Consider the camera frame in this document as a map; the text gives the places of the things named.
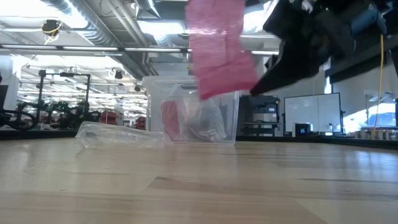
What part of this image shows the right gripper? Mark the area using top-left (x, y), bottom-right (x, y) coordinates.
top-left (250, 0), bottom-right (389, 96)

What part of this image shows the black monitor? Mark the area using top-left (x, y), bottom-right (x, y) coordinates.
top-left (0, 84), bottom-right (9, 110)

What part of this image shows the grey bandage roll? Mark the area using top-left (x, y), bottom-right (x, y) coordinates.
top-left (183, 102), bottom-right (228, 142)

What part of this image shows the small device with blue display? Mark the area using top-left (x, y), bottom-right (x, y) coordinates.
top-left (291, 122), bottom-right (312, 138)

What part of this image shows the red storage bin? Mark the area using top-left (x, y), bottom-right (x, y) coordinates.
top-left (99, 110), bottom-right (119, 125)

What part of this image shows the whiteboard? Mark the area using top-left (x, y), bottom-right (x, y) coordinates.
top-left (283, 92), bottom-right (342, 134)

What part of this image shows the black equipment cart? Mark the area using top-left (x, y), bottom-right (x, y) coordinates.
top-left (239, 95), bottom-right (281, 137)

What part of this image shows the clear plastic bag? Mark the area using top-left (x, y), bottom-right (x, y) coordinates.
top-left (75, 121), bottom-right (174, 149)

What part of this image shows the black background rig frame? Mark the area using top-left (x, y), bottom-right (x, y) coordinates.
top-left (37, 70), bottom-right (93, 129)

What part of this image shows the clear plastic storage box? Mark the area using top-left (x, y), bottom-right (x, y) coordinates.
top-left (142, 75), bottom-right (242, 146)

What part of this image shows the shelf with small jars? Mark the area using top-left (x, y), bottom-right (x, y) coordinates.
top-left (354, 129), bottom-right (398, 141)

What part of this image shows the ceiling cable reel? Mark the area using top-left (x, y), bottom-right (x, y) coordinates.
top-left (41, 19), bottom-right (63, 45)

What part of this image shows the pink elastic bandage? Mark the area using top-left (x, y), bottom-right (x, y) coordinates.
top-left (185, 0), bottom-right (259, 101)

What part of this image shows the long ceiling light fixture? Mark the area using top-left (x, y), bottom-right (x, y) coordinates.
top-left (0, 44), bottom-right (193, 52)

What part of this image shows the red bandage roll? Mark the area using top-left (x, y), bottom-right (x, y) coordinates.
top-left (160, 100), bottom-right (181, 141)

